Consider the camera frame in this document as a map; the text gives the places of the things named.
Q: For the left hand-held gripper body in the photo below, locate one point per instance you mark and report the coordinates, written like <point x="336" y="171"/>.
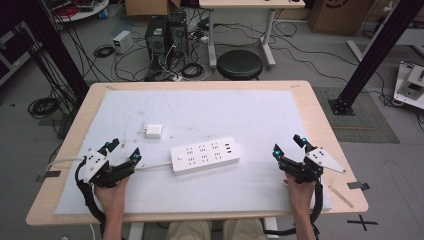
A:
<point x="100" y="171"/>

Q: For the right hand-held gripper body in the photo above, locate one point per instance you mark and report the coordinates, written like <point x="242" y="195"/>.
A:
<point x="305" y="170"/>

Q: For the person's right hand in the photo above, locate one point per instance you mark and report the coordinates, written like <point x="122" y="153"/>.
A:
<point x="301" y="196"/>

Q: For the person's left hand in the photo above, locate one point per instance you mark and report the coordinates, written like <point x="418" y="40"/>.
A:
<point x="111" y="196"/>

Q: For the white charger adapter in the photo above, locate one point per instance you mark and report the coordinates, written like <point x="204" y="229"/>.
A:
<point x="154" y="131"/>

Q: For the thin wooden stick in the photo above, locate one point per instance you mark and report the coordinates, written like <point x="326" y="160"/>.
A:
<point x="340" y="196"/>

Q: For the black tape piece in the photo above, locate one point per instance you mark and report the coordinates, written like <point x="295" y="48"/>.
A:
<point x="50" y="174"/>
<point x="358" y="185"/>

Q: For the grey floor mat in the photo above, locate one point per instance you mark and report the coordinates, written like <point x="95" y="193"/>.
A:
<point x="363" y="120"/>

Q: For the white table leg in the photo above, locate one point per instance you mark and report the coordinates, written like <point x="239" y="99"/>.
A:
<point x="270" y="226"/>
<point x="136" y="231"/>

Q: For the white power strip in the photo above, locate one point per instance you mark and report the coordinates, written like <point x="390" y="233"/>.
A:
<point x="205" y="156"/>

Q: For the white table mat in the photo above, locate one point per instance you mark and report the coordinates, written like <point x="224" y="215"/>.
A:
<point x="213" y="113"/>

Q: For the black tape cross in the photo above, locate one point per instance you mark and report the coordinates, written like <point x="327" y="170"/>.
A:
<point x="362" y="222"/>

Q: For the person's right leg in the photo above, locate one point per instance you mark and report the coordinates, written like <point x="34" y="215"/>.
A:
<point x="245" y="230"/>

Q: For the person's leg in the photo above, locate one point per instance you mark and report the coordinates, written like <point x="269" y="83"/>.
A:
<point x="245" y="230"/>
<point x="190" y="230"/>

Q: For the person's left leg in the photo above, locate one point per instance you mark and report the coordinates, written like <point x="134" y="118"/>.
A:
<point x="190" y="230"/>

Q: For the black round stool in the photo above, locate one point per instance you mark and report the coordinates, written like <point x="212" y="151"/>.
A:
<point x="240" y="64"/>

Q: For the white power supply box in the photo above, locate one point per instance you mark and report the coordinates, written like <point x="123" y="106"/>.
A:
<point x="122" y="41"/>

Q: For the black aluminium stand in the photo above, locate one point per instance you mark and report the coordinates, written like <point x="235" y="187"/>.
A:
<point x="56" y="46"/>
<point x="373" y="60"/>

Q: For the black computer tower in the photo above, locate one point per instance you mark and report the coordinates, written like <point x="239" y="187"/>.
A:
<point x="156" y="36"/>
<point x="178" y="33"/>

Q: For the white equipment board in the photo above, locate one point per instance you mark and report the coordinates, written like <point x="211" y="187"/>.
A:
<point x="410" y="85"/>

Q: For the cardboard box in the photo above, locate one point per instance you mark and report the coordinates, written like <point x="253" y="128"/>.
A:
<point x="146" y="7"/>
<point x="338" y="16"/>

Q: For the round white table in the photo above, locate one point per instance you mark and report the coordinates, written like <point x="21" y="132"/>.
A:
<point x="80" y="10"/>

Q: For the white-legged wooden desk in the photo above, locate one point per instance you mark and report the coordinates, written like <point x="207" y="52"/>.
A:
<point x="250" y="3"/>

